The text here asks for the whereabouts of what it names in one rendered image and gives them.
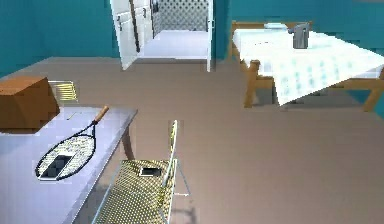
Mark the white phone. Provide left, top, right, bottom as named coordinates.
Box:
left=138, top=167, right=163, bottom=178

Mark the white room door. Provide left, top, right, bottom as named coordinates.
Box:
left=109, top=0, right=148, bottom=71

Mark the pale pillow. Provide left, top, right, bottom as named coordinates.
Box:
left=263, top=22, right=289, bottom=31

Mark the wooden bed with white cover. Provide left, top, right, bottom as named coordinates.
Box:
left=227, top=20, right=384, bottom=113

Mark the black tennis racket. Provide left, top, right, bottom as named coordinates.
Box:
left=34, top=105, right=110, bottom=182

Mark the grey watering can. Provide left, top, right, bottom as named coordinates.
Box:
left=287, top=22, right=311, bottom=50

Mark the brown cardboard box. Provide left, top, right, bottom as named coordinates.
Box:
left=0, top=75, right=61, bottom=134

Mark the grey table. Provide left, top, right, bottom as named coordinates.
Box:
left=0, top=105, right=139, bottom=224

